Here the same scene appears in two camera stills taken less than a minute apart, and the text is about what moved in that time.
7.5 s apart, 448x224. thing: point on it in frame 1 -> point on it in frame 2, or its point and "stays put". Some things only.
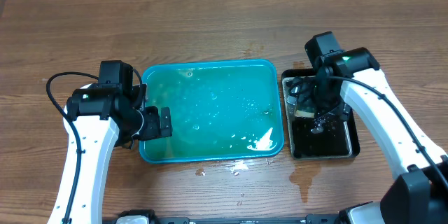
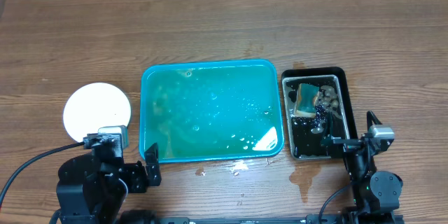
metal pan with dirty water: (328, 135) stays put
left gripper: (154, 128) -> (141, 178)
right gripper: (307, 87) -> (343, 143)
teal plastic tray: (220, 109) stays put
